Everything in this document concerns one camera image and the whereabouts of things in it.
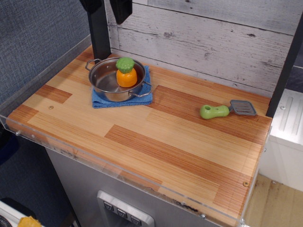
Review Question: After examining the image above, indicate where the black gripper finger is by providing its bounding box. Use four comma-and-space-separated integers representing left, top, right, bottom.
110, 0, 133, 24
80, 0, 95, 11

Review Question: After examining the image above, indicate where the orange toy carrot green top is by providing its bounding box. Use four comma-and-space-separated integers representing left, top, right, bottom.
116, 57, 137, 87

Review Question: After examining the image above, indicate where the stainless steel pot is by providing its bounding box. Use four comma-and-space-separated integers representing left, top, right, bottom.
85, 57, 152, 102

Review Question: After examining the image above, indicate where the blue folded cloth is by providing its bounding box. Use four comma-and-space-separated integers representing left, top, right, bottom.
92, 66, 152, 109

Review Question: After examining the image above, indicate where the clear acrylic table guard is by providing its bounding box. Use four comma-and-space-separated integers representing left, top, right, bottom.
6, 48, 271, 227

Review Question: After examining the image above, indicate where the grey toy fridge cabinet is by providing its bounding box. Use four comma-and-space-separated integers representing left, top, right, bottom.
45, 148, 237, 227

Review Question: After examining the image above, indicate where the silver toy dispenser panel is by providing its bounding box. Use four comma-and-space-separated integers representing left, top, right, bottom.
97, 190, 155, 227

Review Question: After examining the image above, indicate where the white ribbed side cabinet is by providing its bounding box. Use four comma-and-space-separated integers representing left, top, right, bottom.
259, 89, 303, 191

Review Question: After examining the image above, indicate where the yellow object bottom left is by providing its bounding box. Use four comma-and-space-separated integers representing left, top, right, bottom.
17, 216, 42, 227

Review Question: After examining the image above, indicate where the black left vertical post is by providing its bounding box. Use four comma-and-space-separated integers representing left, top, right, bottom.
88, 0, 111, 60

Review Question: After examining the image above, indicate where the black vertical post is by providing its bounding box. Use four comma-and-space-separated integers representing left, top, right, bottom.
266, 15, 303, 118
88, 0, 111, 60

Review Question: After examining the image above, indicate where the green handled grey spatula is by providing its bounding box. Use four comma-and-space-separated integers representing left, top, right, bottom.
200, 100, 257, 120

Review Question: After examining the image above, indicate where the black right vertical post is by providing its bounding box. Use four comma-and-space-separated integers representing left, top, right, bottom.
266, 15, 303, 118

